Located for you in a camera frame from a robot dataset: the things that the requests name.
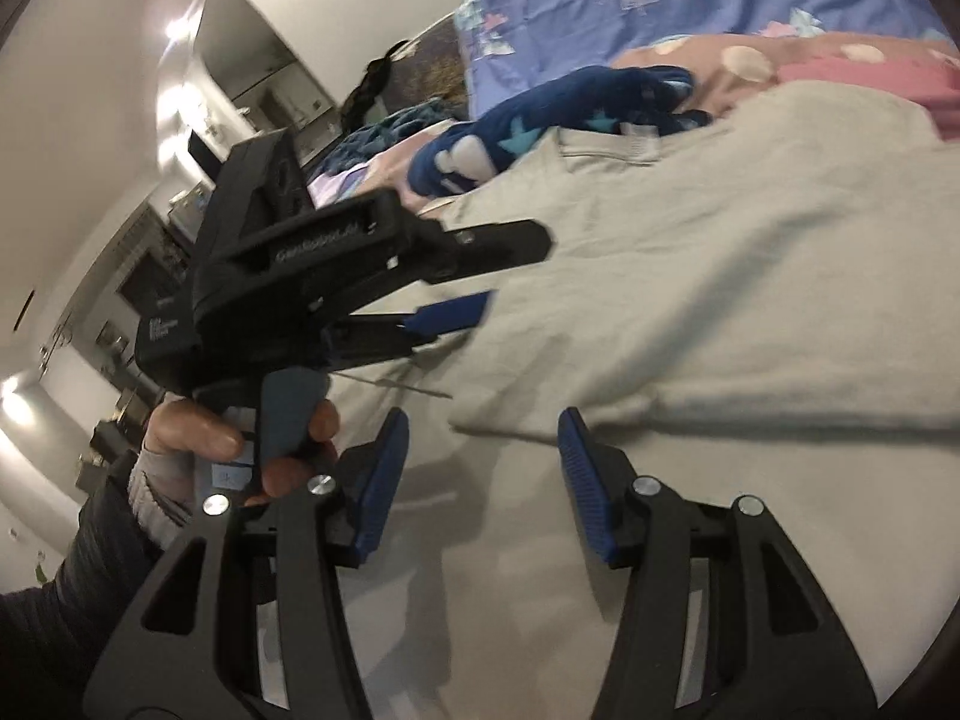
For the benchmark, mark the dark shelf unit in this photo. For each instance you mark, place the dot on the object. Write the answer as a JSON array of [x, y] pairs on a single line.
[[154, 255]]

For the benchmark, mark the grey t-shirt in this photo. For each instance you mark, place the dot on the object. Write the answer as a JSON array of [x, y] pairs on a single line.
[[712, 277]]

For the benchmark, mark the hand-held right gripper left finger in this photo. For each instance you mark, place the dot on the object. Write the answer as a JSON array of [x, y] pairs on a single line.
[[382, 487]]

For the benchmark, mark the pink folded cloth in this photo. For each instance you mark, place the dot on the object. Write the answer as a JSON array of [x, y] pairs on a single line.
[[885, 79]]

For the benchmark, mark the black hanging bag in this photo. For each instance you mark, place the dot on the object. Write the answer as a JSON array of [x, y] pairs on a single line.
[[371, 86]]

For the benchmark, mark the pink polka dot blanket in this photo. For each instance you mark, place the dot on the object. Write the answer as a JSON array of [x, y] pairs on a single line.
[[802, 41]]

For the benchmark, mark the arched wall mirror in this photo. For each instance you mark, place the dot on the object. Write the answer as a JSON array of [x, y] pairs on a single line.
[[255, 60]]

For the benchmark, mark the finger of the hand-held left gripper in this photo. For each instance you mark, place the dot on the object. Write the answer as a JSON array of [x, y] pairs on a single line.
[[450, 315], [487, 247]]

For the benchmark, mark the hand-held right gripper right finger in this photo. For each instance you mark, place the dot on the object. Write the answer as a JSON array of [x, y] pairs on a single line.
[[581, 480]]

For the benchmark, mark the person's left hand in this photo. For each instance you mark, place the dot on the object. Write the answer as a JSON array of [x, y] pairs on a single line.
[[184, 431]]

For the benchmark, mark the lavender cloth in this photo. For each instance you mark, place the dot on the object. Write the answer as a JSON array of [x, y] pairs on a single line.
[[334, 187]]

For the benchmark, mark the person's left forearm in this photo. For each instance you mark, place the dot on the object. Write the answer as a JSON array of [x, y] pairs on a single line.
[[67, 615]]

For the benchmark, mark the navy star-print garment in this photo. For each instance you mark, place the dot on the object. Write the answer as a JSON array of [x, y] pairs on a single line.
[[540, 112]]

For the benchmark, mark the teal knit blanket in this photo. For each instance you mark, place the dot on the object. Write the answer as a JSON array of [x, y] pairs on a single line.
[[405, 124]]

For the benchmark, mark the dark printed panel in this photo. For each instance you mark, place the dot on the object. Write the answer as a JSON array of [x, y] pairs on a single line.
[[442, 67]]

